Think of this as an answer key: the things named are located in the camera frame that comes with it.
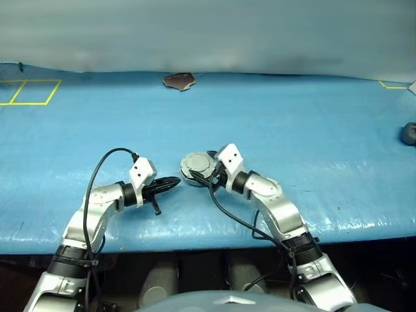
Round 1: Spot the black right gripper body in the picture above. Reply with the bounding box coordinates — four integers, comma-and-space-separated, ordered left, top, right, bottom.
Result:
209, 160, 229, 191

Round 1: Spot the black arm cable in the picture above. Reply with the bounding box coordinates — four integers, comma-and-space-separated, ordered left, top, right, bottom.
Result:
209, 174, 299, 302
83, 148, 140, 312

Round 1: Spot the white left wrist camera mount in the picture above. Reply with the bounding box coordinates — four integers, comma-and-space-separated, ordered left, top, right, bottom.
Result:
129, 157, 156, 207

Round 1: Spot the silver motor lid circuit board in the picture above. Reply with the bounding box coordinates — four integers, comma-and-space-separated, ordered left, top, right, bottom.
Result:
179, 151, 217, 183

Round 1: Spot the dark grey rounded object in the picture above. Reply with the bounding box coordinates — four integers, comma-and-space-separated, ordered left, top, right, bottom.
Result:
398, 122, 416, 146

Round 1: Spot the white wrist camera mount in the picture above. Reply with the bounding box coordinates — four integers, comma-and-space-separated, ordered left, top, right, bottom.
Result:
129, 157, 156, 207
216, 142, 245, 193

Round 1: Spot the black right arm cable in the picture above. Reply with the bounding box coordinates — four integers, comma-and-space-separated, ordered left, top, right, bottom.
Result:
209, 174, 299, 302

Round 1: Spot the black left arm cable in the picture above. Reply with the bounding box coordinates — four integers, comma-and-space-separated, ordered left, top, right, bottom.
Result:
83, 148, 140, 312

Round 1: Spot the grey rounded cylinder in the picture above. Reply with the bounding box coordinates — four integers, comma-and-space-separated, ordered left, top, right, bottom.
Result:
138, 259, 179, 309
228, 258, 269, 293

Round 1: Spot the blue plastic table cover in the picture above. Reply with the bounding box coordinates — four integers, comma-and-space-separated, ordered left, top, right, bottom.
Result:
0, 61, 416, 255

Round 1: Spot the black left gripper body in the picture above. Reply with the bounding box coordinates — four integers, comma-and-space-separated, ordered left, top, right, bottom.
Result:
142, 179, 164, 216

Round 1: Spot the dark brown torn patch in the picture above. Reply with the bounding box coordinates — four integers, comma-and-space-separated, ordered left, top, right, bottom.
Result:
162, 71, 197, 92

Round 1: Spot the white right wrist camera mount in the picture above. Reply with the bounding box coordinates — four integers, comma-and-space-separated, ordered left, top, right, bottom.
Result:
216, 142, 245, 193

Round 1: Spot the grey rounded body shell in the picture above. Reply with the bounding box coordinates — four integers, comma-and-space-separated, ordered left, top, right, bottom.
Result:
135, 290, 416, 312

